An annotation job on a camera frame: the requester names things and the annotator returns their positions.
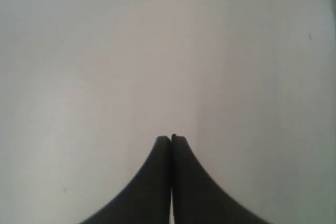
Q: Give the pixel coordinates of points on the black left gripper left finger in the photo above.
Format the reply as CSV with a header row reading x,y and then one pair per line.
x,y
147,197

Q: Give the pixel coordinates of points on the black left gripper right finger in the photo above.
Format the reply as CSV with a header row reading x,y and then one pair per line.
x,y
196,197

